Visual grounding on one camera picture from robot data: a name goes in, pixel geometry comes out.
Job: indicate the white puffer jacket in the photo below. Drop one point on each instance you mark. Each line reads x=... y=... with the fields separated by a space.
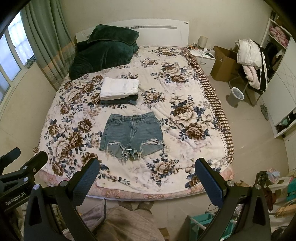
x=249 y=53

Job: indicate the small table lamp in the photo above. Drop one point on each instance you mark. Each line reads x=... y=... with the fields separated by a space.
x=202 y=41

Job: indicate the white wardrobe shelf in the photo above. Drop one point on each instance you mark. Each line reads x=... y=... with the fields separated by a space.
x=279 y=97

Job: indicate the dark green velvet blanket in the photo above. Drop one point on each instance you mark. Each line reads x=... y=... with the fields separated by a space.
x=107 y=47

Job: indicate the blue denim shorts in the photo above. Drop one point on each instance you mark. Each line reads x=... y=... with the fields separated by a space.
x=132 y=137

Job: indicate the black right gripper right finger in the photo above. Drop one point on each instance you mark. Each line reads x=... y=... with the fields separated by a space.
x=253 y=222

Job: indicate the dark green folded pants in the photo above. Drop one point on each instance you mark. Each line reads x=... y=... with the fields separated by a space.
x=131 y=99

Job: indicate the operator quilted trousers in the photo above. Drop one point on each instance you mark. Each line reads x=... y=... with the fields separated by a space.
x=122 y=222

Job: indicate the white folded pants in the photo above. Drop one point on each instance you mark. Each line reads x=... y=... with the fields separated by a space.
x=112 y=89

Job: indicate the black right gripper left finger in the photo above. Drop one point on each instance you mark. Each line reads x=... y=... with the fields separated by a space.
x=40 y=220

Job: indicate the grey waste bin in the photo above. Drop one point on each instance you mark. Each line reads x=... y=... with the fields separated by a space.
x=235 y=96

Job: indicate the pink clothes on shelf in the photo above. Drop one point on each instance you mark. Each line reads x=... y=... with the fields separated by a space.
x=279 y=35

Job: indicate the green curtain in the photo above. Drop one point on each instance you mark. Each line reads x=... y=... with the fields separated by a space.
x=49 y=38

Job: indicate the floral bed quilt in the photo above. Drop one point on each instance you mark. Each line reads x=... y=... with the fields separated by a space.
x=173 y=85

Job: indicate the white nightstand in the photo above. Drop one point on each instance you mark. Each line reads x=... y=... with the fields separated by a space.
x=205 y=59

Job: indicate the brown cardboard box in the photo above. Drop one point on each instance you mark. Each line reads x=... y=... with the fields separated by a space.
x=225 y=67

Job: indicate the chair with clothes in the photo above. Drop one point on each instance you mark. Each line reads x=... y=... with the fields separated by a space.
x=255 y=80

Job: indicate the window with white frame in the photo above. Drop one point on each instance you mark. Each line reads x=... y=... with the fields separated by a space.
x=16 y=55

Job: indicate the white bed headboard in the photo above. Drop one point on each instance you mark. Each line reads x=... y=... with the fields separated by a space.
x=158 y=32

